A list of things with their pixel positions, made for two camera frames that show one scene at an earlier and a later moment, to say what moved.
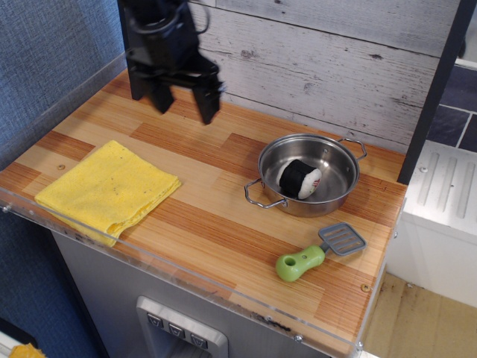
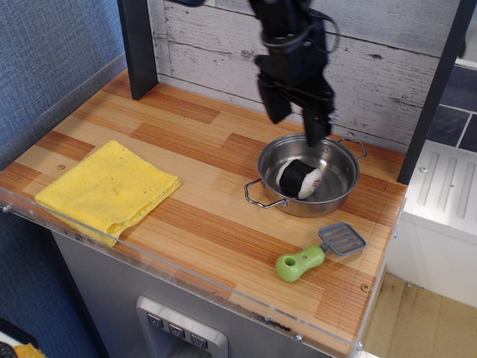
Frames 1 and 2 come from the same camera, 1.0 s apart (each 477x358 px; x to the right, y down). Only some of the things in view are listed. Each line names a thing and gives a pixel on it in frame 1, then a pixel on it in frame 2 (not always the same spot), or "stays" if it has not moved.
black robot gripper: (170, 54) to (297, 63)
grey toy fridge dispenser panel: (167, 333) stays
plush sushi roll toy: (299, 180) stays
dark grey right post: (437, 90) stays
